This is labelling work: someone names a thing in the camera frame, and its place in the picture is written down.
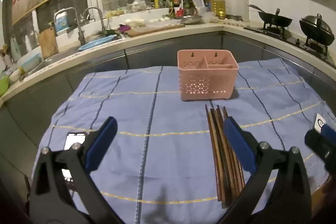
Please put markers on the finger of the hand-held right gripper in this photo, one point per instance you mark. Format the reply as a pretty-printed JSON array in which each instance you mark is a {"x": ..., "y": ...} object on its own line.
[
  {"x": 329, "y": 131},
  {"x": 319, "y": 144}
]

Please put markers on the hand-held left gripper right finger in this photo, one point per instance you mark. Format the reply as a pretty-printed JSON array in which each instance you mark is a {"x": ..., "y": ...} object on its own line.
[{"x": 237, "y": 142}]

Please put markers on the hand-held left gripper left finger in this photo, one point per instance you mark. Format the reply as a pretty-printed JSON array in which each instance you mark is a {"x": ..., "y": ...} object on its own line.
[{"x": 103, "y": 140}]

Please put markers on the bundle of brown wooden chopsticks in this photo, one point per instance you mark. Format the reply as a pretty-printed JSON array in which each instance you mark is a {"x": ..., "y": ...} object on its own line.
[{"x": 218, "y": 150}]

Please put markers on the pink perforated utensil basket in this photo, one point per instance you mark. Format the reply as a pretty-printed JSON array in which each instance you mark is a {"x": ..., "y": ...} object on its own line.
[{"x": 207, "y": 85}]

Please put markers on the smartphone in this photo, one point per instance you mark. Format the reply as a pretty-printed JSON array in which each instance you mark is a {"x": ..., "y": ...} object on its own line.
[{"x": 74, "y": 141}]

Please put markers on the blue checked cloth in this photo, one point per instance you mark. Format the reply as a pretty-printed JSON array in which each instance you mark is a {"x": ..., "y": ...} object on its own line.
[{"x": 168, "y": 113}]

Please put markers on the steel sink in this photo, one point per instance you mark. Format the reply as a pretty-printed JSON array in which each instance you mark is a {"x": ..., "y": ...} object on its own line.
[{"x": 60, "y": 54}]

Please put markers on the blue plastic basin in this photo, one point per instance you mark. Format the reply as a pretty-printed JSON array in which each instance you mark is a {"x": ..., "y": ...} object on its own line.
[{"x": 97, "y": 43}]

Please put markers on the black gas stove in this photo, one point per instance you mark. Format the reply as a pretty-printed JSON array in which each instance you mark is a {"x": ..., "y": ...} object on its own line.
[{"x": 291, "y": 39}]

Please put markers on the dark lidded pot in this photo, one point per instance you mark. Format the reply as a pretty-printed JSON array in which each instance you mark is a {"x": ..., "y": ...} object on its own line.
[{"x": 316, "y": 28}]

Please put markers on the white plastic tub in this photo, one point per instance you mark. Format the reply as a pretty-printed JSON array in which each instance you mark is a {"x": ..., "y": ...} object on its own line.
[{"x": 30, "y": 62}]

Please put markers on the green vegetables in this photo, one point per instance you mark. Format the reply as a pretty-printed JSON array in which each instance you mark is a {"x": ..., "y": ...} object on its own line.
[{"x": 106, "y": 33}]

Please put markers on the small worn cutting board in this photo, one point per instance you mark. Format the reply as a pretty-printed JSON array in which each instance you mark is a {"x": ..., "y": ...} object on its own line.
[{"x": 48, "y": 43}]

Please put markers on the square steel faucet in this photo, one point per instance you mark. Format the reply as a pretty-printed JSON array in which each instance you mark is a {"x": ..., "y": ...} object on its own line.
[{"x": 78, "y": 29}]

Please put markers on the purple vegetable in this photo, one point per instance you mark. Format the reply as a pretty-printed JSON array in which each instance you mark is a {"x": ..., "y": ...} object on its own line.
[{"x": 124, "y": 28}]

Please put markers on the green bowl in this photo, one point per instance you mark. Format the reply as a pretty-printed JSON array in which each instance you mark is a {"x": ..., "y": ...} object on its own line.
[{"x": 3, "y": 85}]

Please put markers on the curved steel faucet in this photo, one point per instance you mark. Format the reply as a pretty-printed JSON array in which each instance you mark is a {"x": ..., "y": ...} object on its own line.
[{"x": 101, "y": 20}]

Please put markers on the egg tray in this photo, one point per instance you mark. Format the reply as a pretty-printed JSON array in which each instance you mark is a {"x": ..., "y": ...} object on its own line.
[{"x": 233, "y": 22}]

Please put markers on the large wooden cutting board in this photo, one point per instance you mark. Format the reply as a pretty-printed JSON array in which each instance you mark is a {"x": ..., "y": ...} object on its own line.
[{"x": 155, "y": 29}]

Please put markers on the black wok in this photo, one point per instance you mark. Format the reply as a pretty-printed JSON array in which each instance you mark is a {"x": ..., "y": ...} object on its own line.
[{"x": 275, "y": 20}]

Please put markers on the blue label detergent container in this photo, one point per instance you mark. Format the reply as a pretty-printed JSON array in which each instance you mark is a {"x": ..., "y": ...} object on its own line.
[{"x": 61, "y": 22}]

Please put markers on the steel bowl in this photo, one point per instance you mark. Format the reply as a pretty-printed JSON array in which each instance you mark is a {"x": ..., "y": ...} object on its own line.
[{"x": 191, "y": 19}]

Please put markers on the clear plastic tray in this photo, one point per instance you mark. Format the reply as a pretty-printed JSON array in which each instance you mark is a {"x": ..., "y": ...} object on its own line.
[{"x": 162, "y": 22}]

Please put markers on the large cooking oil bottle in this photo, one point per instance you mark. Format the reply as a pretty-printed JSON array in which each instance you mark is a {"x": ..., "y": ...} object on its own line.
[{"x": 219, "y": 7}]

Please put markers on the white plastic jug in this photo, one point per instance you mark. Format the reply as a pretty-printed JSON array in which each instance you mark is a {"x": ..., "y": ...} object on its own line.
[{"x": 198, "y": 5}]

